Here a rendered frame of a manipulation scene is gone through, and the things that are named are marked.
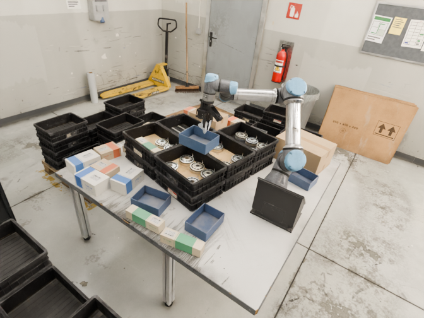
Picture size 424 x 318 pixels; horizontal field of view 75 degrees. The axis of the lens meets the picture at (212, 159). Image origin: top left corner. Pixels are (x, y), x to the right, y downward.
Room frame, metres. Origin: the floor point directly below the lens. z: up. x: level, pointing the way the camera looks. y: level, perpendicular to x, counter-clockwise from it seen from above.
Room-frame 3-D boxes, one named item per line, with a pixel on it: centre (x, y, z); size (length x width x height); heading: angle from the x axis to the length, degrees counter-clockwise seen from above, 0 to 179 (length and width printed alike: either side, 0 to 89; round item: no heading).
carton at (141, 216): (1.15, 0.35, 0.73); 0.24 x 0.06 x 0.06; 65
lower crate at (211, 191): (1.50, 0.14, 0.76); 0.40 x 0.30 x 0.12; 48
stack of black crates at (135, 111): (3.11, 1.12, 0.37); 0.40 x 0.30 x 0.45; 149
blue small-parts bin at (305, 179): (1.73, -0.69, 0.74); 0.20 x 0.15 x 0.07; 50
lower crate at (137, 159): (1.76, 0.44, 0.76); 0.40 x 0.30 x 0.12; 48
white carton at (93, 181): (1.41, 0.77, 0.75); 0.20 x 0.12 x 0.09; 62
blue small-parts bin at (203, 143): (1.49, 0.09, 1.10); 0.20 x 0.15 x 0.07; 59
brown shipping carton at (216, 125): (2.43, 0.07, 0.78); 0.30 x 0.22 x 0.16; 60
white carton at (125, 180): (1.47, 0.55, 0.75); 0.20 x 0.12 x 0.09; 159
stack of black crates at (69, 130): (2.43, 1.53, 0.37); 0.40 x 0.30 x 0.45; 149
